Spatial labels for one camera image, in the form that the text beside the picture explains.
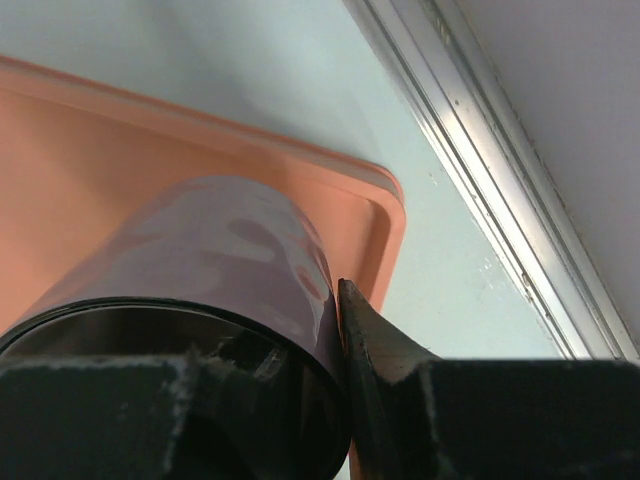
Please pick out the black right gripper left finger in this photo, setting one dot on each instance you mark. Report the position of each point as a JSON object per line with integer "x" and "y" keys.
{"x": 179, "y": 416}

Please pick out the purple mug black handle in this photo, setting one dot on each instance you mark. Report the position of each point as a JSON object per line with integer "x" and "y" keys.
{"x": 235, "y": 270}

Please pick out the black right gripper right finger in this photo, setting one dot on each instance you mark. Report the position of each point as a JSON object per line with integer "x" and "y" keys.
{"x": 419, "y": 416}

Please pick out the salmon plastic tray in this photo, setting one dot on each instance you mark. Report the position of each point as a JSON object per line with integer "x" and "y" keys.
{"x": 79, "y": 158}

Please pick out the aluminium frame rail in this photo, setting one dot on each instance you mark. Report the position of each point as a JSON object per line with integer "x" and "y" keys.
{"x": 432, "y": 56}

